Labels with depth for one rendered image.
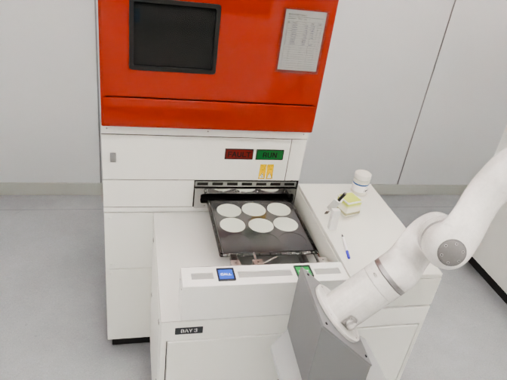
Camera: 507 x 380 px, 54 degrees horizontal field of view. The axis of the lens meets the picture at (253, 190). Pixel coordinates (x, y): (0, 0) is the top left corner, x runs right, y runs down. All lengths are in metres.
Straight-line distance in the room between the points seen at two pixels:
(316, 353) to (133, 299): 1.21
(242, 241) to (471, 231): 0.84
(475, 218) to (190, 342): 0.95
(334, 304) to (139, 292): 1.18
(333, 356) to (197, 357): 0.53
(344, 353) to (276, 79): 0.99
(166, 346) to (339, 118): 2.53
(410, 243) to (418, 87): 2.64
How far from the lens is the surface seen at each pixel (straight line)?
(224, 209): 2.00
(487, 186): 1.39
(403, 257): 1.42
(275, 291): 1.61
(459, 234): 1.35
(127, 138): 1.94
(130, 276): 2.31
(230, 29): 1.78
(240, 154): 2.01
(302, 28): 1.84
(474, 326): 3.30
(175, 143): 1.96
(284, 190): 2.13
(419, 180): 4.43
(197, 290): 1.55
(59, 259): 3.21
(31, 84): 3.50
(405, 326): 1.96
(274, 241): 1.87
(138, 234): 2.17
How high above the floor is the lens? 1.98
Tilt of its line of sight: 30 degrees down
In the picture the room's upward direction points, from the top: 8 degrees clockwise
